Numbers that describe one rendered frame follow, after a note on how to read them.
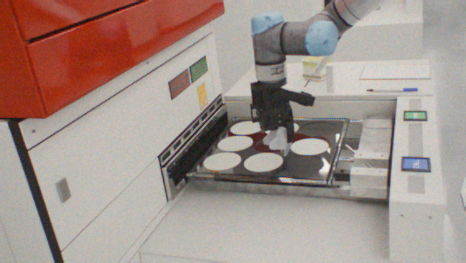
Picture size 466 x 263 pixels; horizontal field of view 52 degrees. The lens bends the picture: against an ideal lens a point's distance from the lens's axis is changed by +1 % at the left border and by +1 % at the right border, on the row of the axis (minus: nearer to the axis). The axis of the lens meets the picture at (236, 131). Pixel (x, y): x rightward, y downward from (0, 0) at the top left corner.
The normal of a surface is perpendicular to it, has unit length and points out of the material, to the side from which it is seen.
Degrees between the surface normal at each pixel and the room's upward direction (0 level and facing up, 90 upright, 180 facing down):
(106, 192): 90
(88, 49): 90
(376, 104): 90
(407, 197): 0
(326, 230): 0
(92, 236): 90
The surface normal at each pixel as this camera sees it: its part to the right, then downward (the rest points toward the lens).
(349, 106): -0.32, 0.41
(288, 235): -0.12, -0.91
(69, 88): 0.94, 0.02
